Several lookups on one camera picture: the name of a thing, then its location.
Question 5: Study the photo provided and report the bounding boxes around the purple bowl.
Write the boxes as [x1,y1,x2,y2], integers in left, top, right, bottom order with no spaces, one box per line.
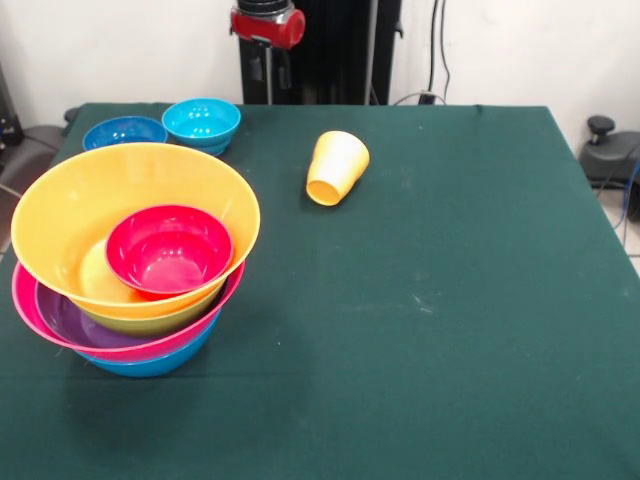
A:
[34,282,151,350]

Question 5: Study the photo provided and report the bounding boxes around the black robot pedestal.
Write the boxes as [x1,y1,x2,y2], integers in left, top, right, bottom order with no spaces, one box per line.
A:
[229,0,419,106]

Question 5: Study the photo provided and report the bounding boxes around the large orange bowl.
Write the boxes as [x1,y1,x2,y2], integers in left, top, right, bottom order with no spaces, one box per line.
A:
[10,142,262,321]

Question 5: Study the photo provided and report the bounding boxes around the dark green tablecloth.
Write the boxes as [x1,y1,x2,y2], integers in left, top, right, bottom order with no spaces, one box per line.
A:
[0,102,640,480]

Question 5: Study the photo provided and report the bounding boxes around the black knobbed device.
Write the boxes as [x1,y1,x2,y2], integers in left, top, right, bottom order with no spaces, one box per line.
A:
[578,115,640,224]

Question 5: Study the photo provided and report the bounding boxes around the black wall cable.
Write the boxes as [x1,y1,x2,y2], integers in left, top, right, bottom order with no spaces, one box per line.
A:
[389,0,454,106]

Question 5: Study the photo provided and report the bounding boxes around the black chair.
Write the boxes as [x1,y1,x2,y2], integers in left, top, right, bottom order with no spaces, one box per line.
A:
[0,62,69,204]

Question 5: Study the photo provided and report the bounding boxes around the large light blue bowl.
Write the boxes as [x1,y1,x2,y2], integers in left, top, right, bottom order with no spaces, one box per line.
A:
[74,309,222,379]

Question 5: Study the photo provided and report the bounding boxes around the yellow cup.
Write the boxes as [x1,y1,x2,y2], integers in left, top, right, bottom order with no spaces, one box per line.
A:
[305,130,372,208]

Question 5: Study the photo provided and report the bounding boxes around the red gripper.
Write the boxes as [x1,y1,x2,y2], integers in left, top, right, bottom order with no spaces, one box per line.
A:
[229,7,307,91]

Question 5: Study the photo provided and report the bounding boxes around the small light blue bowl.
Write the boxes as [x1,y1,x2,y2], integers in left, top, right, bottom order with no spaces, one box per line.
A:
[161,97,243,157]

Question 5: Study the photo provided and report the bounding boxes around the green bowl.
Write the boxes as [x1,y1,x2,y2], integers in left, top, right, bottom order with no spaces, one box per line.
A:
[79,294,224,338]

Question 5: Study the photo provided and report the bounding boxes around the large pink bowl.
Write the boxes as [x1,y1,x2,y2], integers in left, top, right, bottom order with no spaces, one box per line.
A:
[11,259,247,364]

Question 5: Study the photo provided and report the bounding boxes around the small red bowl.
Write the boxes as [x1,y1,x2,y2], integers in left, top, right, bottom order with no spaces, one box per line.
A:
[104,203,235,302]

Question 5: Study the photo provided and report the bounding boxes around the small dark blue bowl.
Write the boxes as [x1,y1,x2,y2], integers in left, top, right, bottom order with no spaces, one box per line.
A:
[82,115,169,152]

